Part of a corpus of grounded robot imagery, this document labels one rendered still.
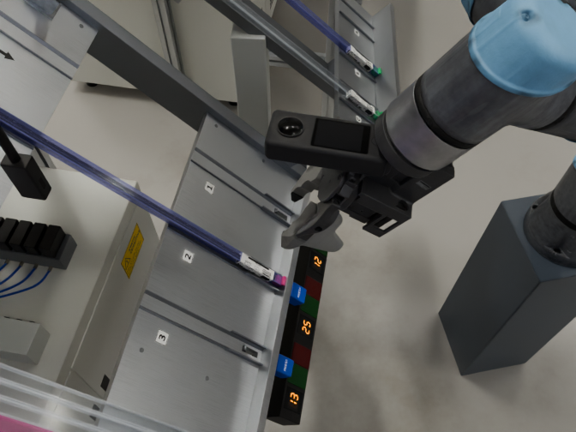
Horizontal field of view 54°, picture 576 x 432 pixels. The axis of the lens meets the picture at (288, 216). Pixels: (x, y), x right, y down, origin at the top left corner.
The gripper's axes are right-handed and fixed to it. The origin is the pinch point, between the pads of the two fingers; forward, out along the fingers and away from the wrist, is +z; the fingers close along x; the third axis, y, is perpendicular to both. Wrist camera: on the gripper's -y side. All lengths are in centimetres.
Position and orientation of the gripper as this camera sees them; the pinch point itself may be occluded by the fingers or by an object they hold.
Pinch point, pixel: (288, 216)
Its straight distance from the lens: 65.5
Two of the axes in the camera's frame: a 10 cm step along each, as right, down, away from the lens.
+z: -4.8, 4.0, 7.8
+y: 8.6, 4.0, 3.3
